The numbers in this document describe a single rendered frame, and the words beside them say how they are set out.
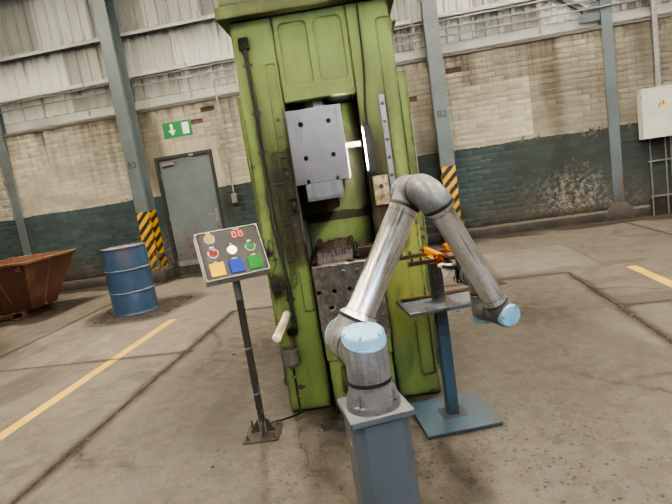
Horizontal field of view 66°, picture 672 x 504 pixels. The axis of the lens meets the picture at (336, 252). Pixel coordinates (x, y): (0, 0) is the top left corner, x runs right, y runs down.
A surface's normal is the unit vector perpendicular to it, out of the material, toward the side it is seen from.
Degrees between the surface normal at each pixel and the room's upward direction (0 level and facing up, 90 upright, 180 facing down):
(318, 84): 90
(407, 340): 90
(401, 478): 90
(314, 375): 90
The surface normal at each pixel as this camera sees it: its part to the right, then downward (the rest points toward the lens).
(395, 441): 0.22, 0.11
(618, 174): -0.13, 0.17
